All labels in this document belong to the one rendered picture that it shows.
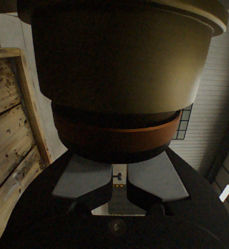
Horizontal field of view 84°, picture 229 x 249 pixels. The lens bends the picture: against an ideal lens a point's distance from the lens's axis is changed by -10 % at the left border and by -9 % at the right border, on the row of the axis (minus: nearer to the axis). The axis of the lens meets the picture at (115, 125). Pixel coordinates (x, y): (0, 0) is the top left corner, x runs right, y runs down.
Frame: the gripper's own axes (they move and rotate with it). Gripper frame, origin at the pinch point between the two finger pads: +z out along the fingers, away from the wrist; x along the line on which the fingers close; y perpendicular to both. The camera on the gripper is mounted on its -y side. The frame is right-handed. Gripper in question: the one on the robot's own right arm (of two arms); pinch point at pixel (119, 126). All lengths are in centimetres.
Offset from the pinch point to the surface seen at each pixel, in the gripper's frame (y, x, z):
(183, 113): 273, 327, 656
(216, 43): -71, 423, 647
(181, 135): 404, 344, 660
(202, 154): 558, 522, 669
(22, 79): -2.8, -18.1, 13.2
